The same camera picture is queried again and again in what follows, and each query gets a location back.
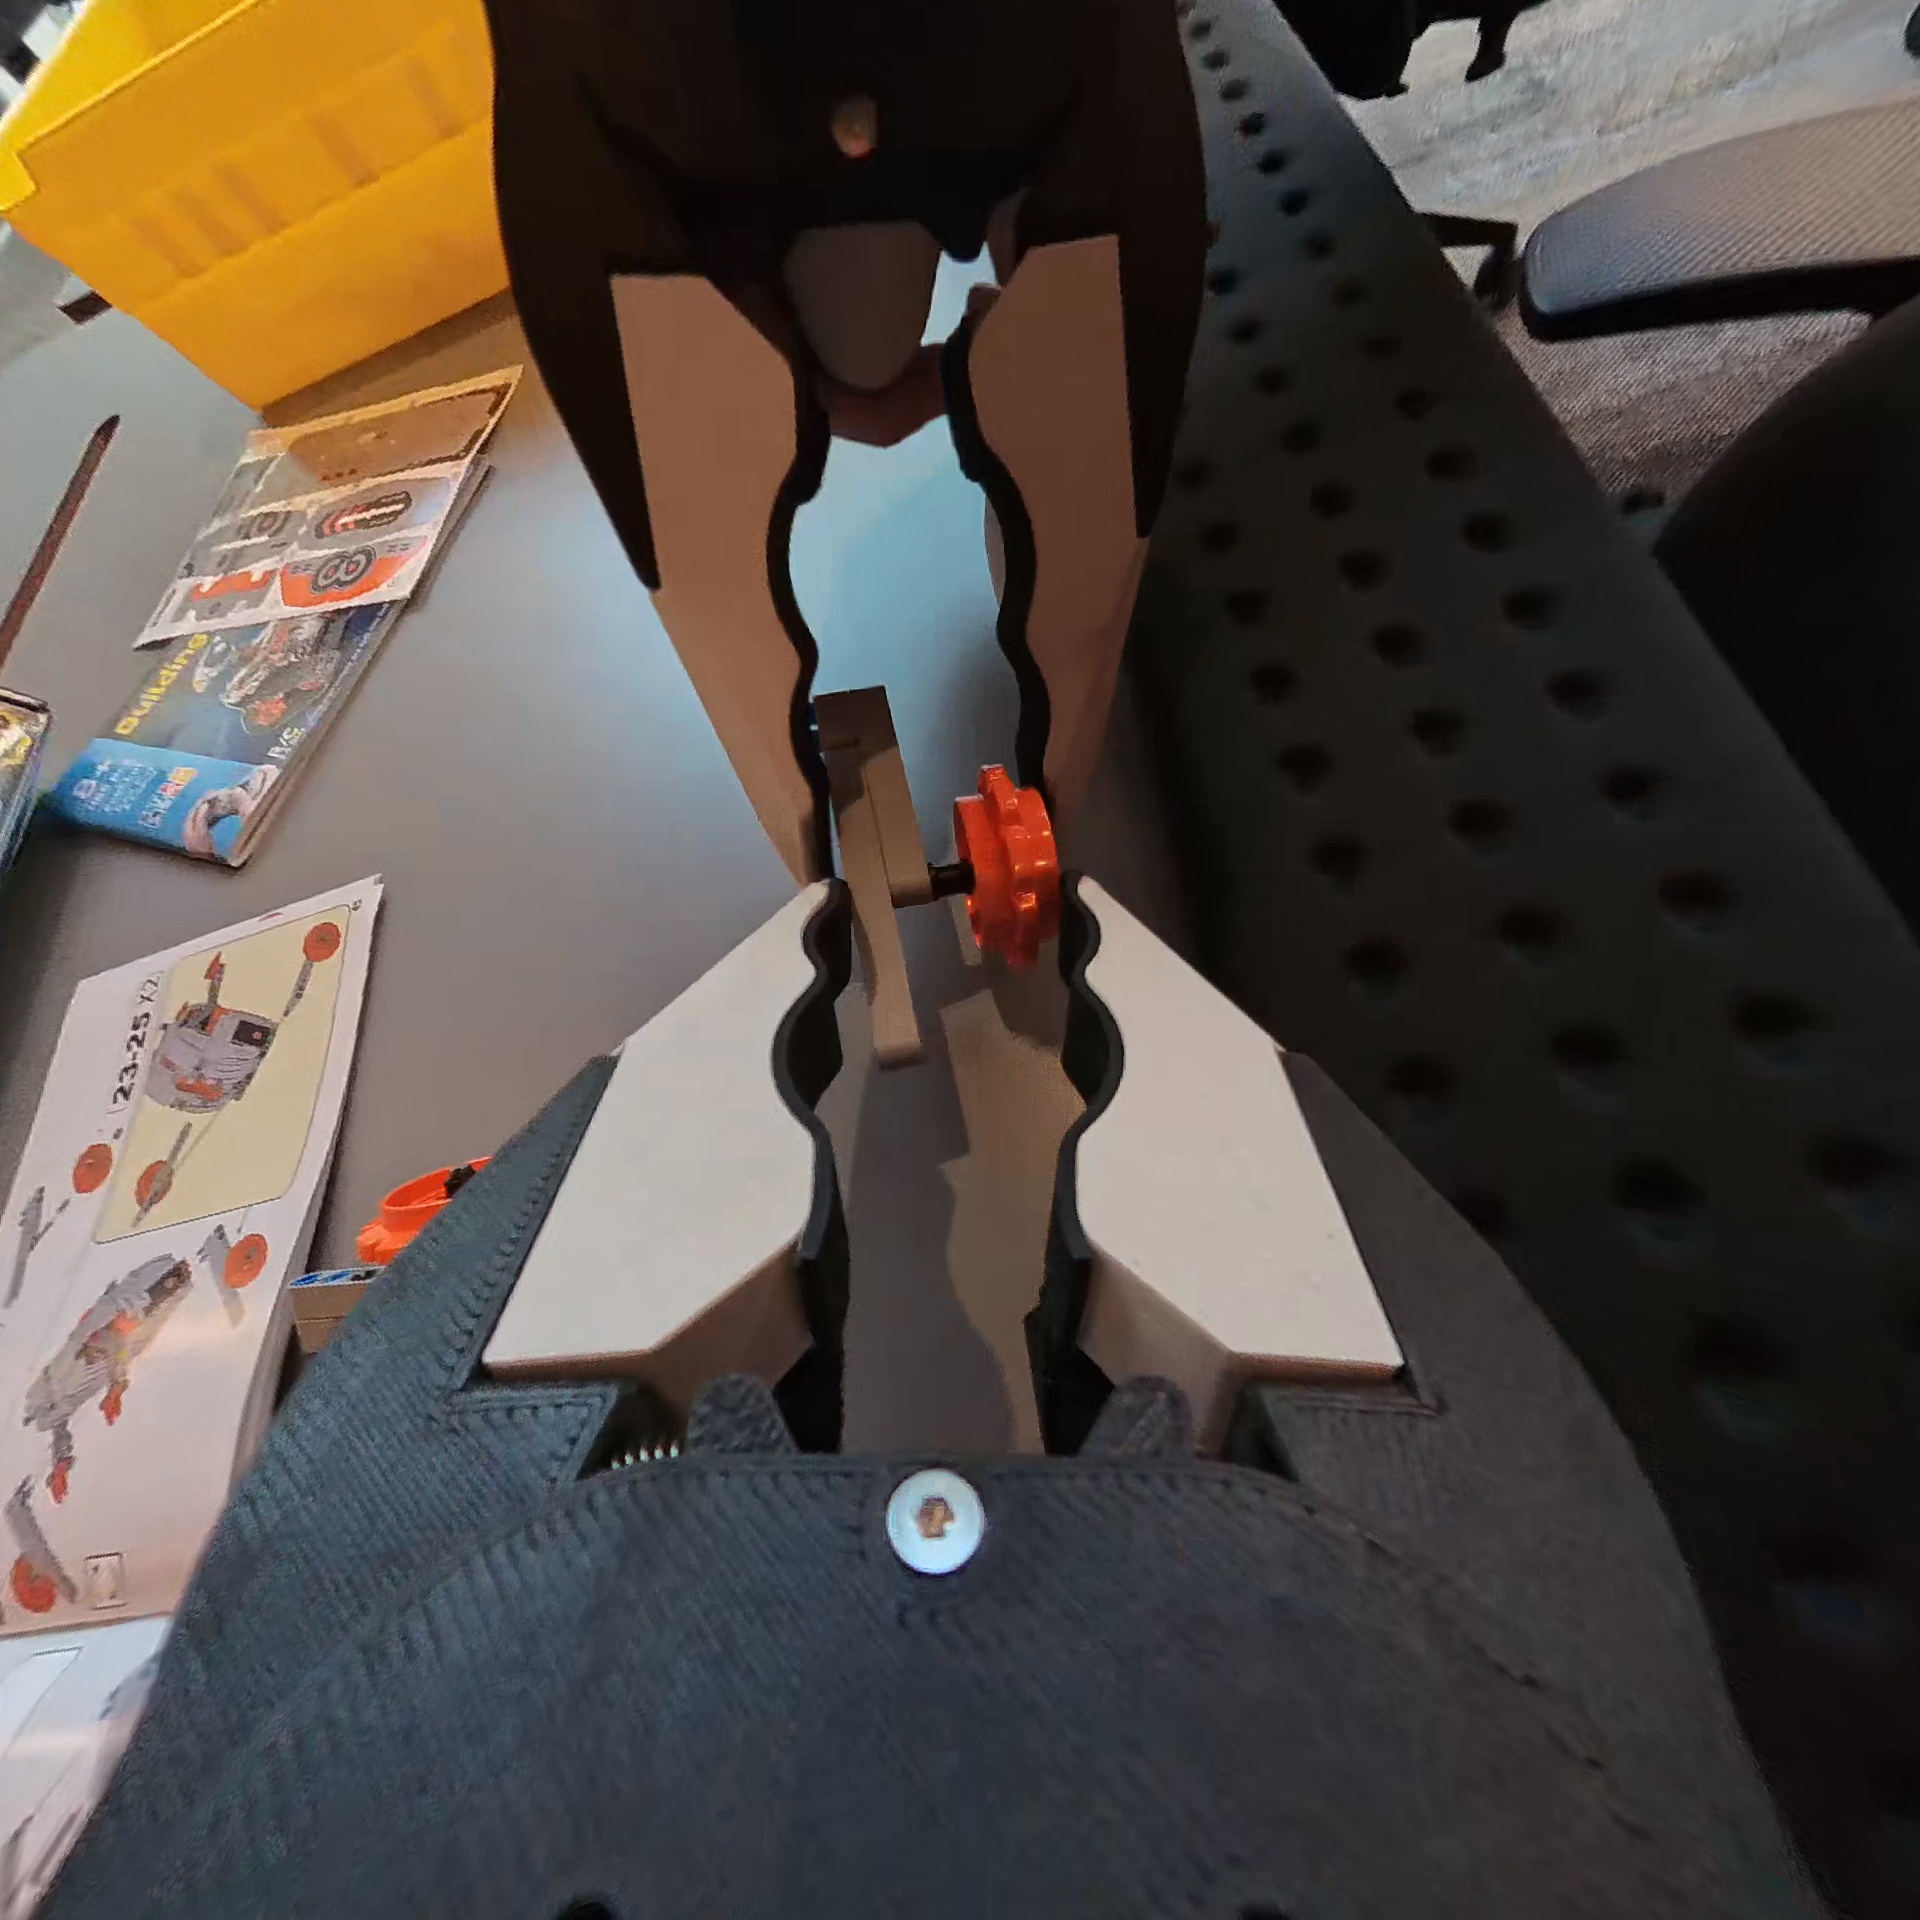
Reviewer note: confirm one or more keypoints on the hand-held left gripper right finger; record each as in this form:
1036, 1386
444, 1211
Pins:
1231, 1202

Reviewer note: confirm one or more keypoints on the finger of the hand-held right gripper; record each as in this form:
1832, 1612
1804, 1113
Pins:
1073, 451
704, 495

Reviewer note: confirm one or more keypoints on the open white instruction booklet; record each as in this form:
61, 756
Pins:
196, 1142

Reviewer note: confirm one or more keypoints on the black office chair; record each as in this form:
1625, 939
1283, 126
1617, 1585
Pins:
1695, 255

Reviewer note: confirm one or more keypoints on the dark brown rod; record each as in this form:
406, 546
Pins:
59, 541

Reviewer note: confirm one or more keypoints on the blue toy kit box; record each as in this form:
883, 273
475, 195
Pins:
20, 781

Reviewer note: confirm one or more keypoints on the yellow plastic bin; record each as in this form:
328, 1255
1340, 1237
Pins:
271, 165

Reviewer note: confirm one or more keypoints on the small blue booklet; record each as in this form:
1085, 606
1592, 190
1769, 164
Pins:
225, 735

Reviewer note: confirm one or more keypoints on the orange toy wheel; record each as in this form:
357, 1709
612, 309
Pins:
407, 1207

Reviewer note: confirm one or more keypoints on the grey beam assembly orange gear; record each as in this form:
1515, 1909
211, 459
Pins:
885, 810

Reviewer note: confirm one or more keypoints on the sticker sheet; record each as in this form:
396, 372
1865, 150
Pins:
347, 524

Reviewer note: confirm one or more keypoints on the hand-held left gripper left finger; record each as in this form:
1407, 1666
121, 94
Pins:
676, 1202

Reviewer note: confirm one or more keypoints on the black perforated chair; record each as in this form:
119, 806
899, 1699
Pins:
1501, 902

